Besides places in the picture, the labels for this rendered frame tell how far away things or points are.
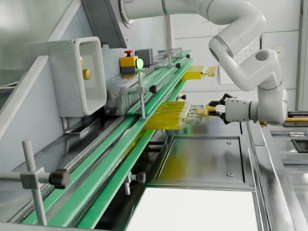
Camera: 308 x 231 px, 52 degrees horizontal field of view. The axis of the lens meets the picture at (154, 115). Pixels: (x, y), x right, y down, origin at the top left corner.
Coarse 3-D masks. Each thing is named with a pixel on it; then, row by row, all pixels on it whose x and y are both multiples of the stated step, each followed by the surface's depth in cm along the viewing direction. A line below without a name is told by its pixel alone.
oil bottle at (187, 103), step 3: (162, 102) 137; (165, 102) 137; (168, 102) 137; (171, 102) 136; (174, 102) 136; (177, 102) 135; (180, 102) 135; (183, 102) 135; (186, 102) 134; (189, 102) 135; (159, 105) 134; (162, 105) 134; (165, 105) 134; (168, 105) 134; (171, 105) 133; (174, 105) 133; (177, 105) 133; (180, 105) 132; (186, 105) 132; (189, 105) 132
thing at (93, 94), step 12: (84, 48) 102; (96, 48) 102; (84, 60) 103; (96, 60) 103; (96, 72) 104; (84, 84) 105; (96, 84) 105; (84, 96) 90; (96, 96) 106; (84, 108) 91; (96, 108) 98
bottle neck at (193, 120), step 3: (189, 117) 117; (192, 117) 117; (195, 117) 117; (198, 117) 117; (189, 120) 117; (192, 120) 116; (195, 120) 116; (198, 120) 116; (189, 123) 117; (192, 123) 117; (195, 123) 117; (198, 123) 117
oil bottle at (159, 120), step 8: (160, 112) 122; (168, 112) 121; (176, 112) 120; (152, 120) 118; (160, 120) 118; (168, 120) 117; (176, 120) 116; (184, 120) 116; (144, 128) 120; (152, 128) 119; (160, 128) 119; (168, 128) 118; (176, 128) 117
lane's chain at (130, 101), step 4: (180, 52) 254; (168, 60) 201; (152, 72) 156; (124, 96) 113; (128, 96) 118; (132, 96) 123; (136, 96) 128; (124, 100) 113; (128, 100) 117; (132, 100) 123; (136, 100) 128; (128, 104) 117; (132, 104) 123; (128, 108) 117
